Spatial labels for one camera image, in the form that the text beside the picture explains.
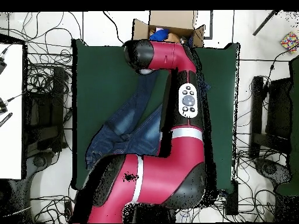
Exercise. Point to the black power strip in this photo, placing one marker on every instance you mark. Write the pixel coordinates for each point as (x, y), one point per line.
(68, 210)

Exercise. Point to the bright blue cloth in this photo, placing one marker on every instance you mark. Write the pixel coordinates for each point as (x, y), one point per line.
(160, 35)

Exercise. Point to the green covered side table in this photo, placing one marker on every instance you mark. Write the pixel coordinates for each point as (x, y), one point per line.
(295, 116)

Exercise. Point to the blue denim jeans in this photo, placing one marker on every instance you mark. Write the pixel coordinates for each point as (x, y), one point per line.
(130, 130)

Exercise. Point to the tan fabric item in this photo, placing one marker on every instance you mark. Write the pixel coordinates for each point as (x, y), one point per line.
(174, 37)

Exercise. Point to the open cardboard box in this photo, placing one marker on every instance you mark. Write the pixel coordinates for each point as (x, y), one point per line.
(170, 19)

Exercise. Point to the white table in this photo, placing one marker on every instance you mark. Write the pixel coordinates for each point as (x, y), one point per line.
(11, 140)

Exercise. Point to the black metal rod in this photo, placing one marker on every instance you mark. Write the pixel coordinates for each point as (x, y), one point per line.
(265, 22)

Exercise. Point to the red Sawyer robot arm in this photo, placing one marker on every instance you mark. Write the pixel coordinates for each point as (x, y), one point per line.
(168, 175)

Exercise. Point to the colourful dotted cloth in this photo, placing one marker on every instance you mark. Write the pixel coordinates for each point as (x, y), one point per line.
(289, 42)

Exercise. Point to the dark green table cloth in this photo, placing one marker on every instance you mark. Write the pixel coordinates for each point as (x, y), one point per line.
(98, 81)

